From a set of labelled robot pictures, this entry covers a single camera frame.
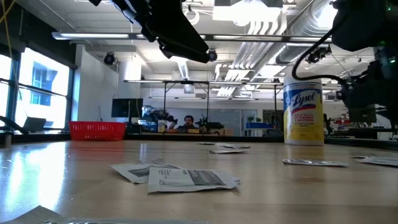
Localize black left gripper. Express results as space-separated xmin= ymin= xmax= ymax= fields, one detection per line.
xmin=110 ymin=0 xmax=211 ymax=63

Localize silver foil towelette packet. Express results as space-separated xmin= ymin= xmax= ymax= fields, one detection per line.
xmin=281 ymin=158 xmax=349 ymax=168

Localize white drug facts packet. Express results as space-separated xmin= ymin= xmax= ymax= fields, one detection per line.
xmin=351 ymin=155 xmax=398 ymax=167

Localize black monitor on arm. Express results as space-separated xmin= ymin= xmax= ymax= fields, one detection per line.
xmin=348 ymin=107 xmax=377 ymax=124

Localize person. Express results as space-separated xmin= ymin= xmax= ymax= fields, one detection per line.
xmin=167 ymin=114 xmax=200 ymax=130

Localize cardboard boxes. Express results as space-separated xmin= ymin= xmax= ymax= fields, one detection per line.
xmin=219 ymin=124 xmax=234 ymax=136

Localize blue storage bin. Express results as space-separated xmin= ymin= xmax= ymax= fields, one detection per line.
xmin=246 ymin=121 xmax=275 ymax=129

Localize red plastic basket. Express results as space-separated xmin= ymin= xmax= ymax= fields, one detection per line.
xmin=68 ymin=121 xmax=127 ymax=142

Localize white towelette packet grey band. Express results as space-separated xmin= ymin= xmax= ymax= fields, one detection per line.
xmin=147 ymin=167 xmax=241 ymax=195
xmin=109 ymin=161 xmax=182 ymax=185

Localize Lysol wipes canister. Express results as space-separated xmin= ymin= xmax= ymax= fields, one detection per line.
xmin=282 ymin=74 xmax=325 ymax=146

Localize dark open laptop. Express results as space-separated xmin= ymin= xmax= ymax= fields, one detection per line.
xmin=22 ymin=116 xmax=47 ymax=133

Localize white packet grey print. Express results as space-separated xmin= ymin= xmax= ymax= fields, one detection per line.
xmin=4 ymin=205 xmax=68 ymax=224

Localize white cable coil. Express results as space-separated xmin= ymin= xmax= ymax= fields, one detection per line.
xmin=183 ymin=9 xmax=200 ymax=26

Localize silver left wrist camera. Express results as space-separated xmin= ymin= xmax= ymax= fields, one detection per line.
xmin=122 ymin=7 xmax=138 ymax=25

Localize black overhead frame bar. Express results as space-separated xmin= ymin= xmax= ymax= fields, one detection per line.
xmin=51 ymin=30 xmax=333 ymax=44

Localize black wall monitor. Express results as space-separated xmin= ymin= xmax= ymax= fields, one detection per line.
xmin=111 ymin=98 xmax=144 ymax=118

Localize black table edge frame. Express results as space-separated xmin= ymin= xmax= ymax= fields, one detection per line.
xmin=0 ymin=132 xmax=398 ymax=151

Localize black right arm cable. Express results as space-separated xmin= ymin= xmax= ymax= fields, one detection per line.
xmin=291 ymin=29 xmax=346 ymax=85

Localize silver ventilation duct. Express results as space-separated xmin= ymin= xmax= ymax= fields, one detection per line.
xmin=275 ymin=0 xmax=340 ymax=65

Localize black ceiling camera cluster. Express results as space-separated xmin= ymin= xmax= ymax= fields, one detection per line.
xmin=305 ymin=45 xmax=332 ymax=64

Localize yellow hanging cable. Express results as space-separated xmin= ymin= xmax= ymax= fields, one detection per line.
xmin=0 ymin=0 xmax=16 ymax=68

